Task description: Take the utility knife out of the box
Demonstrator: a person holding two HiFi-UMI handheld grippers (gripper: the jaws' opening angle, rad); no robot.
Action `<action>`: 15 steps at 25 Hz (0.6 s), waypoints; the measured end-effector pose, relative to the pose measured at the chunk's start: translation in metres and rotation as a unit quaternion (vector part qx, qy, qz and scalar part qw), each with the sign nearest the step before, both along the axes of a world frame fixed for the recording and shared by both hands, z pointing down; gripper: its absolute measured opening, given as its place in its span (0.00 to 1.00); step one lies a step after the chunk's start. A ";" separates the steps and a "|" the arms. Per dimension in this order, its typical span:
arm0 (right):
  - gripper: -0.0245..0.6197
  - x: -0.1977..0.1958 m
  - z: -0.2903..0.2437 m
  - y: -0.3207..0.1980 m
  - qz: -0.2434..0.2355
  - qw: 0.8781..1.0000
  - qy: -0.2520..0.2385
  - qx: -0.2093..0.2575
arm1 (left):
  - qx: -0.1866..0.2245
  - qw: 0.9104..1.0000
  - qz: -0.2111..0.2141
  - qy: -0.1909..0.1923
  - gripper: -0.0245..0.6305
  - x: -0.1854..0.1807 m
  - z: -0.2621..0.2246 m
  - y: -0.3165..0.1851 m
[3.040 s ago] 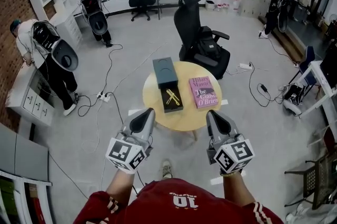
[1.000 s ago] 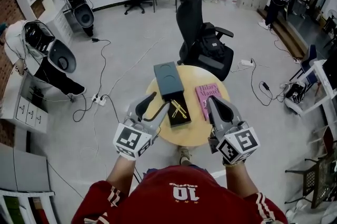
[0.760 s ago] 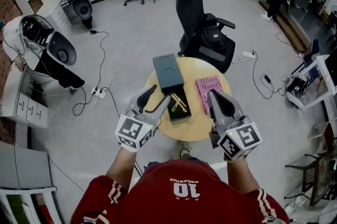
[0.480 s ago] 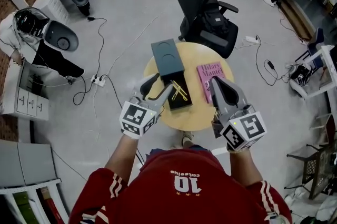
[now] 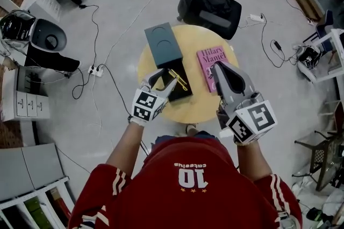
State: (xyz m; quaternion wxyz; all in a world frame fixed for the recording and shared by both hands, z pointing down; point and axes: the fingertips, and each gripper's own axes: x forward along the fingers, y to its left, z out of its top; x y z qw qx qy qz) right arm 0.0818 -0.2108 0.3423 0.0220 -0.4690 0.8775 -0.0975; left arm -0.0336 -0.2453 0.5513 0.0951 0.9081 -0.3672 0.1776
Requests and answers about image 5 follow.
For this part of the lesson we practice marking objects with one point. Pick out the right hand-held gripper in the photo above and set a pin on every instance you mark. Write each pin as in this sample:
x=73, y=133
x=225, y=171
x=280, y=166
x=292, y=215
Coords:
x=250, y=120

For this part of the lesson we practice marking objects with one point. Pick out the person's left forearm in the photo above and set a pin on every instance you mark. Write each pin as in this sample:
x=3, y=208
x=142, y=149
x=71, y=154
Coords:
x=126, y=147

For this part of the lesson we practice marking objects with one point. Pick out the person's red jersey torso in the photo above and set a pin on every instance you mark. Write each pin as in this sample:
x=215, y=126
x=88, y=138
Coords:
x=188, y=190

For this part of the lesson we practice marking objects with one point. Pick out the pink book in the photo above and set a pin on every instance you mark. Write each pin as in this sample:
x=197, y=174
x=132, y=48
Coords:
x=207, y=64

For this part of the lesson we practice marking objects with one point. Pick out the white low bookshelf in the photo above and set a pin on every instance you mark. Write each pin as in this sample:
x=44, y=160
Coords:
x=40, y=203

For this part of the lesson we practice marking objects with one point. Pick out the white power strip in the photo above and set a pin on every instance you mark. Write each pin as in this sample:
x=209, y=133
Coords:
x=256, y=17
x=95, y=71

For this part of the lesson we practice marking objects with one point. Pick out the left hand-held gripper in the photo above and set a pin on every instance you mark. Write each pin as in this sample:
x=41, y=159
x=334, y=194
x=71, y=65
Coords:
x=146, y=105

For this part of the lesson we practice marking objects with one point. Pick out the person's foot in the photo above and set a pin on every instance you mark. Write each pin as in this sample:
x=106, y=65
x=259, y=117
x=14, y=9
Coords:
x=192, y=130

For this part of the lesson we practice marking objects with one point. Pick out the white metal cart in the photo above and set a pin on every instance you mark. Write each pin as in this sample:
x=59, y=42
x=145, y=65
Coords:
x=325, y=61

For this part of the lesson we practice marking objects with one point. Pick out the white drawer cabinet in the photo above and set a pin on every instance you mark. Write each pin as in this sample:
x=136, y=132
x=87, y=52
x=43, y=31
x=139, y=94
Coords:
x=29, y=104

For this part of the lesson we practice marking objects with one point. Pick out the dark grey sliding box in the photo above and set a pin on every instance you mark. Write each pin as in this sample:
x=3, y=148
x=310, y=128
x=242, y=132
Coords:
x=165, y=48

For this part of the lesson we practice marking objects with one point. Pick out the blue chair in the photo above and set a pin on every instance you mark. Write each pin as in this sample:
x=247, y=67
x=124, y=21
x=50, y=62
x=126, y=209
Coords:
x=323, y=26

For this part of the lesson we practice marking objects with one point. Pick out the grey cabinet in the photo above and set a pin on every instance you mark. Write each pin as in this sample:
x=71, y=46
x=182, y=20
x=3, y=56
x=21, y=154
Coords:
x=29, y=166

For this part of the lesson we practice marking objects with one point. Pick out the grey shell chair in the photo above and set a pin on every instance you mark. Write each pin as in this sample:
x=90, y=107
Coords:
x=49, y=39

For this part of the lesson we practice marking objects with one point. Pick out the person's right forearm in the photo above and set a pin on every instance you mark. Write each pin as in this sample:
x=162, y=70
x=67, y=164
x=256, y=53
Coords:
x=254, y=160

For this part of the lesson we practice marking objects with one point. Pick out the black metal mesh chair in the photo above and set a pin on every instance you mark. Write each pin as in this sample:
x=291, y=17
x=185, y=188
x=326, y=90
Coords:
x=322, y=158

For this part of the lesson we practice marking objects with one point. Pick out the black power adapter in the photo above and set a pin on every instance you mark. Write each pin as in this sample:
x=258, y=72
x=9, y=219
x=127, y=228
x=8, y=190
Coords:
x=277, y=45

